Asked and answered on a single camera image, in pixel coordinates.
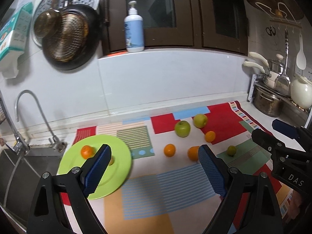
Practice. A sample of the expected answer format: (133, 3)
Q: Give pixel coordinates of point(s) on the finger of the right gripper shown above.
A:
(268, 142)
(285, 129)

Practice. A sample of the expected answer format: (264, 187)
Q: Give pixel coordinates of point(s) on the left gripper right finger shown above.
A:
(261, 213)

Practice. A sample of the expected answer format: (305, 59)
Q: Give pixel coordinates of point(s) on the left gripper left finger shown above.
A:
(47, 213)

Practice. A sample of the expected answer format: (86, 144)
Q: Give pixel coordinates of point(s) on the small green citrus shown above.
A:
(231, 150)

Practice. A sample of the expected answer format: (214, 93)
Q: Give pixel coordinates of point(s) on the orange tangerine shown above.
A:
(210, 136)
(193, 153)
(87, 152)
(169, 150)

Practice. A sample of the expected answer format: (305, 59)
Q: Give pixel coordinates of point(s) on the yellow-green apple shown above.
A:
(200, 120)

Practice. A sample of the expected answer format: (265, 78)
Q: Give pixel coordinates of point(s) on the dark green apple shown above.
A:
(182, 128)

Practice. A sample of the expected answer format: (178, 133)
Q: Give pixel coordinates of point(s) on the small brown-green fruit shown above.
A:
(111, 162)

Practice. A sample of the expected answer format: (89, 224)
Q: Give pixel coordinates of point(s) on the large chrome kitchen faucet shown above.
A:
(21, 145)

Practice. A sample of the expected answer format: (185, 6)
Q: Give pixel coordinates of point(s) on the right hand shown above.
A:
(298, 210)

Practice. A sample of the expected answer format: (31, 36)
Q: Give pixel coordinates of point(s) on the metal dish rack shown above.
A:
(299, 116)

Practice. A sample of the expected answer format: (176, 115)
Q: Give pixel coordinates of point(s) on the stainless steel pot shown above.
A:
(267, 103)

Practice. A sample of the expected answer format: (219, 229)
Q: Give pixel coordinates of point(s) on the white ceramic jug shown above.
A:
(301, 92)

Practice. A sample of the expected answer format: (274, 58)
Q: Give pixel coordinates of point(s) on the steel spatula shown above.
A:
(282, 82)

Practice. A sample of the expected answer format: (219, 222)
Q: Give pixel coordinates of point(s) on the stainless steel sink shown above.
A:
(20, 174)

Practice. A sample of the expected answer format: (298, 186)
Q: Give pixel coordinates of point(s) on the white rice spoon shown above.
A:
(301, 58)

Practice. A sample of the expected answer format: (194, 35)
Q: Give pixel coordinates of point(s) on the green plastic plate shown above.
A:
(110, 178)

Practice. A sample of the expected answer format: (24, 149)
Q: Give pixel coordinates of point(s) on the colourful patchwork table mat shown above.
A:
(173, 194)

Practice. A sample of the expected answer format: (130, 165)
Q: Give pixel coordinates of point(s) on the wooden cutting board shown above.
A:
(286, 12)

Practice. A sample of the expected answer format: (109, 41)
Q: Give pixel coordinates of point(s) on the black frying pan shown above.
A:
(76, 38)

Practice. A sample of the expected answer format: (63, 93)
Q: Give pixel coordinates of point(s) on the teal paper towel pack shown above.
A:
(13, 40)

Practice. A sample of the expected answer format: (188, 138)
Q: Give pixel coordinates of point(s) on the white blue pump bottle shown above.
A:
(134, 33)

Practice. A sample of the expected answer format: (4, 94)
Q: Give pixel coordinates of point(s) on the small brass saucepan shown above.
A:
(47, 22)

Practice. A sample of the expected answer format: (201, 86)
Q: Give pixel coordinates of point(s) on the white-handled pot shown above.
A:
(270, 68)

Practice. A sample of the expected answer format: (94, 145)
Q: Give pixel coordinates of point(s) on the dark wooden window frame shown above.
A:
(200, 24)

